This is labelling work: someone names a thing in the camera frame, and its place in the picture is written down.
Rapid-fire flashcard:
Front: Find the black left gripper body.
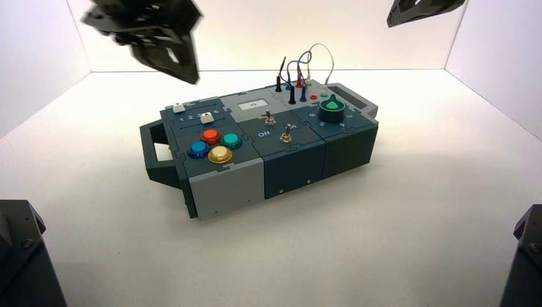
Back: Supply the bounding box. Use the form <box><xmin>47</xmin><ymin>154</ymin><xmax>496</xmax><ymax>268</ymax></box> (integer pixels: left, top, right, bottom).
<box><xmin>82</xmin><ymin>0</ymin><xmax>204</xmax><ymax>47</ymax></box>

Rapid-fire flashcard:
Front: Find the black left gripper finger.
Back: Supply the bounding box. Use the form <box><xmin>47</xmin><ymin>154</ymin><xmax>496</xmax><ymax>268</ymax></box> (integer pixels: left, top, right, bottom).
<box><xmin>128</xmin><ymin>26</ymin><xmax>200</xmax><ymax>85</ymax></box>
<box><xmin>178</xmin><ymin>23</ymin><xmax>203</xmax><ymax>79</ymax></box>

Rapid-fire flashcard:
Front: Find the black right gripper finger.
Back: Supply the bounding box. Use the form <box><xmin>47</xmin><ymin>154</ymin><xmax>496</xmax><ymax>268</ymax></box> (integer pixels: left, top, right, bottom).
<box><xmin>386</xmin><ymin>0</ymin><xmax>467</xmax><ymax>29</ymax></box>

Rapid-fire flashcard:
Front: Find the red round push button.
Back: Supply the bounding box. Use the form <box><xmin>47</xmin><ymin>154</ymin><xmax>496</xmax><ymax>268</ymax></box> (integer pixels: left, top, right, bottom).
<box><xmin>200</xmin><ymin>129</ymin><xmax>222</xmax><ymax>146</ymax></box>

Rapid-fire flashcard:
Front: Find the blue round push button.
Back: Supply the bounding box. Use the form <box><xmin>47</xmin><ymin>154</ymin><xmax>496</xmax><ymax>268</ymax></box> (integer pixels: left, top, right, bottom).
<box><xmin>187</xmin><ymin>141</ymin><xmax>211</xmax><ymax>160</ymax></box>

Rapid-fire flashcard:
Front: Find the green round push button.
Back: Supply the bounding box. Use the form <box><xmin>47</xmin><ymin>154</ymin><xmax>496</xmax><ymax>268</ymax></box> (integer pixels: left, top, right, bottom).
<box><xmin>221</xmin><ymin>133</ymin><xmax>243</xmax><ymax>150</ymax></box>

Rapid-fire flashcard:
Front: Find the yellow round push button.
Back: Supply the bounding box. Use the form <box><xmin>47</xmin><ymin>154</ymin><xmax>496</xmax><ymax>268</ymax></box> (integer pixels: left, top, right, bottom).
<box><xmin>208</xmin><ymin>145</ymin><xmax>234</xmax><ymax>165</ymax></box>

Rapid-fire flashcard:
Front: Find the small white display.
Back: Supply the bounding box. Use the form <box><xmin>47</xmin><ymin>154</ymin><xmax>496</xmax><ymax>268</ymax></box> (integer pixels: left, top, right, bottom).
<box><xmin>238</xmin><ymin>100</ymin><xmax>269</xmax><ymax>111</ymax></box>

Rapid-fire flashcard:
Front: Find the green rotary knob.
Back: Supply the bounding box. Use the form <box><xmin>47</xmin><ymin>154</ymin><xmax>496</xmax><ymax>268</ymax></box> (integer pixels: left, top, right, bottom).
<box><xmin>318</xmin><ymin>93</ymin><xmax>347</xmax><ymax>124</ymax></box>

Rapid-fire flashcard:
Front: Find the grey and teal control box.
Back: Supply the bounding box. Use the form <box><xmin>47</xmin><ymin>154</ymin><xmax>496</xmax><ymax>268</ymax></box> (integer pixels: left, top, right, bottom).
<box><xmin>139</xmin><ymin>80</ymin><xmax>380</xmax><ymax>221</ymax></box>

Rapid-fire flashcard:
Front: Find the black banana plug cable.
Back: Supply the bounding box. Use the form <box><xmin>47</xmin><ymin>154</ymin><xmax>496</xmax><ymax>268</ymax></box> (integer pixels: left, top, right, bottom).
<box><xmin>275</xmin><ymin>56</ymin><xmax>297</xmax><ymax>106</ymax></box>

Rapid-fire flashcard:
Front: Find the white banana plug cable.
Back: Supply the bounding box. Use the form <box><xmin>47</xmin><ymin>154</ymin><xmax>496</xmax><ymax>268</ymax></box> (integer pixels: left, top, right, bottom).
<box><xmin>306</xmin><ymin>43</ymin><xmax>336</xmax><ymax>97</ymax></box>

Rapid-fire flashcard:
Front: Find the blue banana plug cable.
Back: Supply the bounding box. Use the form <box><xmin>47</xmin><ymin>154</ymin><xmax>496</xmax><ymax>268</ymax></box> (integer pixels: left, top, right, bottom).
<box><xmin>286</xmin><ymin>51</ymin><xmax>313</xmax><ymax>103</ymax></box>

